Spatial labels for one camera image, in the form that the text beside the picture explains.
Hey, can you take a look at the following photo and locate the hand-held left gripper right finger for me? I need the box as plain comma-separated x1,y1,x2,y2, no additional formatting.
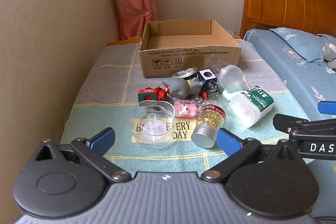
202,127,305,184

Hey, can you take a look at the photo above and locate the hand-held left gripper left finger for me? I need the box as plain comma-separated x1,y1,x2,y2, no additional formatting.
34,127,132,184

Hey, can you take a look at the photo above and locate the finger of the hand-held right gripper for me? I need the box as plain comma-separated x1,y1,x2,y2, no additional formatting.
317,101,336,116
273,113,336,135

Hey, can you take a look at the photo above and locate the yellow capsule bottle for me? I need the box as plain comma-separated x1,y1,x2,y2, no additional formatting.
191,93,229,149

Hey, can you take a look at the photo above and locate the white bottle green label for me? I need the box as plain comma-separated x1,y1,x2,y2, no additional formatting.
228,86,274,128

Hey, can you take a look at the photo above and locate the clear plastic cup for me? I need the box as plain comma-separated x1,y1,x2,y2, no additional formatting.
130,101,175,148

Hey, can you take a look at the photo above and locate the clear jar frosted lid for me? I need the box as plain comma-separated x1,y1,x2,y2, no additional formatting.
205,56,243,92

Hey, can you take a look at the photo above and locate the red toy block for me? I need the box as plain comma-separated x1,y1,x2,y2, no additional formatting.
138,87,167,102

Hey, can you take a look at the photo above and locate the cardboard box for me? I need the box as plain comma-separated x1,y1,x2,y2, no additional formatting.
138,20,242,79

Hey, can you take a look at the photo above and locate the blue floral bedsheet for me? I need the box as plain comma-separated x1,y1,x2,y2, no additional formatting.
243,28,336,121

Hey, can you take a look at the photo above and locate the checked blanket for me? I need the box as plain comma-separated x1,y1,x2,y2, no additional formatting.
60,39,313,174

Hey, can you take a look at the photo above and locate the grey plush toy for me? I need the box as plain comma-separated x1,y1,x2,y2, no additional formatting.
322,42,336,69

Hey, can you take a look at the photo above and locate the black penguin figure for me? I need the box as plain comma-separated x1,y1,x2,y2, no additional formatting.
203,81,219,96

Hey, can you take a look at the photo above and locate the blue floral pillow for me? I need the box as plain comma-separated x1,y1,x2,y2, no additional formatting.
269,27,336,64

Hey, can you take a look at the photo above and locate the black white cube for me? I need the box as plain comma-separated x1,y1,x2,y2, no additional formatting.
199,69,218,84

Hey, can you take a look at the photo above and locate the grey cat figure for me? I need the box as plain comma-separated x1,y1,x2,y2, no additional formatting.
161,76,204,102

